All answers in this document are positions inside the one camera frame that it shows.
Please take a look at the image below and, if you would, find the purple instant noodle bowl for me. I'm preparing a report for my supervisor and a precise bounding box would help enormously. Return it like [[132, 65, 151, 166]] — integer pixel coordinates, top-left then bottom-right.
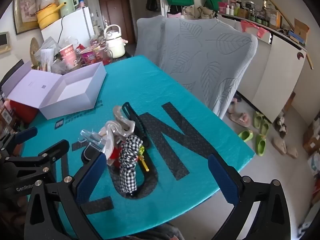
[[81, 49, 103, 64]]

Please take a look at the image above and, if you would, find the pale lavender gift box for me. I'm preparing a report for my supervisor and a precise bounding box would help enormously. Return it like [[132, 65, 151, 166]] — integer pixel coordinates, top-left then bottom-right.
[[1, 61, 107, 120]]

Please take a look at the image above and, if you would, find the brown cardboard box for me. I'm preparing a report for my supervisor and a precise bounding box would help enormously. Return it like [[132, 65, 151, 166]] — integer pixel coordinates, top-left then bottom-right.
[[294, 19, 310, 45]]

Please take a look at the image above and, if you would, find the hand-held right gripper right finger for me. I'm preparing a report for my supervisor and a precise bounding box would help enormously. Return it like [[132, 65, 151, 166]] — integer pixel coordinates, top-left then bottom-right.
[[207, 153, 292, 240]]

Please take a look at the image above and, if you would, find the red container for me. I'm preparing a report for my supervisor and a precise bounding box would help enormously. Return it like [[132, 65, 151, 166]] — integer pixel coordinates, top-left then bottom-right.
[[5, 100, 38, 123]]

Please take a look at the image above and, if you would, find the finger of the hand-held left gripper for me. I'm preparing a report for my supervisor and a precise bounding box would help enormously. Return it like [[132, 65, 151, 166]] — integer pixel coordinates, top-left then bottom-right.
[[0, 126, 38, 154], [5, 139, 70, 178]]

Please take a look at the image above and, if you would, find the yellow cooking pot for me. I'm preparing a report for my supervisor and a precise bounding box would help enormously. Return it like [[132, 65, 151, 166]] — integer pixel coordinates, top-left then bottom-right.
[[35, 4, 63, 29]]

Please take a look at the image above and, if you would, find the red candy packet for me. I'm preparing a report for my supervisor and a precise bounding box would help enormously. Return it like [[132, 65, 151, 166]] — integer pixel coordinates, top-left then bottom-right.
[[110, 146, 123, 167]]

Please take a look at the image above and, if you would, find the pink paper cup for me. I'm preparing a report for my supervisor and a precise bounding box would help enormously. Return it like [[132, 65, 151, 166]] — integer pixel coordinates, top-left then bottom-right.
[[59, 44, 80, 68]]

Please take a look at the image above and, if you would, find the teal printed bubble mat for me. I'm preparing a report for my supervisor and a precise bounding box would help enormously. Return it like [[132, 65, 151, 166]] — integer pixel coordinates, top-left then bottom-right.
[[21, 55, 255, 239]]

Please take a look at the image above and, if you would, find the wall intercom panel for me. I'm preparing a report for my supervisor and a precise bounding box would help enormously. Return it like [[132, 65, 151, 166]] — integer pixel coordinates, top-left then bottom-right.
[[0, 31, 12, 54]]

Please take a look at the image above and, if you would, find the glass mug with handle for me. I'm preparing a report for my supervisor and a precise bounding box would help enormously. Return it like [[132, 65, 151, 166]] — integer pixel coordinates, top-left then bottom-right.
[[100, 44, 113, 65]]

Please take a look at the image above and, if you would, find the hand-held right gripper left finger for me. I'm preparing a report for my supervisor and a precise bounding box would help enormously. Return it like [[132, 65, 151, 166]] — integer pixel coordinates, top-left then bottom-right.
[[24, 151, 108, 240]]

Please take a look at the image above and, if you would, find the black white checkered scrunchie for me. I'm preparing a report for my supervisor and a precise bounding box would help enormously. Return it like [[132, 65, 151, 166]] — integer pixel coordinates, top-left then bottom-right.
[[119, 135, 143, 193]]

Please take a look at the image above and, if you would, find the black elastic hair band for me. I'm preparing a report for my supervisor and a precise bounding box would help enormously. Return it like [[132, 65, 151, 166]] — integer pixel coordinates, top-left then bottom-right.
[[81, 145, 100, 163]]

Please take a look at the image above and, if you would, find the woven straw fan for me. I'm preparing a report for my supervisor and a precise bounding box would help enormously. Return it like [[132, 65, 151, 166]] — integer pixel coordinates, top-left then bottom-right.
[[30, 37, 40, 63]]

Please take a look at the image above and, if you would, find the black hair claw clip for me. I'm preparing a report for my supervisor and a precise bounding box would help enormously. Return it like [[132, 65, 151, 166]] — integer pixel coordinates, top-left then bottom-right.
[[122, 102, 150, 148]]

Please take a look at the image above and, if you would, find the row of bottles and jars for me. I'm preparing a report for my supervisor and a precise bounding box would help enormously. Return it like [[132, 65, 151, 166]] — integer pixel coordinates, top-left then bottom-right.
[[219, 0, 285, 28]]

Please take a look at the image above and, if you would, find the pale green electric kettle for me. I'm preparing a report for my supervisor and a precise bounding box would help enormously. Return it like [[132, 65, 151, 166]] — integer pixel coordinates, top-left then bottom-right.
[[58, 0, 78, 17]]

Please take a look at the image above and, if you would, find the beige translucent hair claw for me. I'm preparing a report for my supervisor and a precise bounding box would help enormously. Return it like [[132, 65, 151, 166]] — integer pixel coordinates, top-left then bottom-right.
[[105, 105, 135, 140]]

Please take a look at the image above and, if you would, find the white refrigerator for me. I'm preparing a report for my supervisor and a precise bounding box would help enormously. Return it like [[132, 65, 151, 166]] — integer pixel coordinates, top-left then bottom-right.
[[41, 6, 95, 49]]

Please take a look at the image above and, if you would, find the brown entrance door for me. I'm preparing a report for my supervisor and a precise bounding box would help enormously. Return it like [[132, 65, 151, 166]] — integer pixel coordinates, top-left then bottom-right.
[[98, 0, 132, 44]]

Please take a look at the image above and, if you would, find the clear plastic hair clip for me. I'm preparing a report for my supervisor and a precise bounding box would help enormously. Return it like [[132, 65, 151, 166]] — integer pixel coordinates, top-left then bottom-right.
[[79, 129, 108, 153]]

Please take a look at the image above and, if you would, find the white low cabinet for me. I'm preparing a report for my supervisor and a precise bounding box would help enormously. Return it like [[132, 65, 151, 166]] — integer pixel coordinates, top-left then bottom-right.
[[217, 12, 308, 123]]

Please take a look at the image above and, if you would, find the yellow green lollipop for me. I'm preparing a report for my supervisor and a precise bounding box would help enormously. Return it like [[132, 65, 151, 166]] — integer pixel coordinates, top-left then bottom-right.
[[136, 145, 150, 172]]

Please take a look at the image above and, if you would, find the framed wall picture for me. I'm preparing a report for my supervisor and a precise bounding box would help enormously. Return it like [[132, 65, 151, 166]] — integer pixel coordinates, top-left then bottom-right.
[[13, 0, 40, 35]]

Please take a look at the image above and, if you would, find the long wooden stick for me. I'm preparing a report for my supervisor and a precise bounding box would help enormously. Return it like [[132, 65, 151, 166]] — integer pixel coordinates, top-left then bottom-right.
[[247, 0, 314, 69]]

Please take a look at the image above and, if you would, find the white insulated jug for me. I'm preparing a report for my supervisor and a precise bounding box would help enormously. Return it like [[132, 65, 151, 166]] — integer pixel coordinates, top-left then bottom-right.
[[104, 24, 125, 58]]

